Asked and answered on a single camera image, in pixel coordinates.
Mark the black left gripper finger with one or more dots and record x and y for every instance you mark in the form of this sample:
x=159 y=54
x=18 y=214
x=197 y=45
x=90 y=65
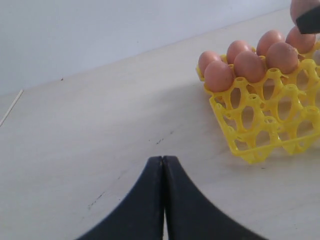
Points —
x=140 y=215
x=309 y=22
x=190 y=215

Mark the brown egg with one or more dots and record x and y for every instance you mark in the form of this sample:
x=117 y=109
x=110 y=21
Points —
x=235 y=48
x=269 y=38
x=218 y=76
x=206 y=58
x=249 y=65
x=299 y=7
x=304 y=43
x=282 y=56

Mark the yellow plastic egg tray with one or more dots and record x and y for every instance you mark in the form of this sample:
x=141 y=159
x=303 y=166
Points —
x=279 y=111

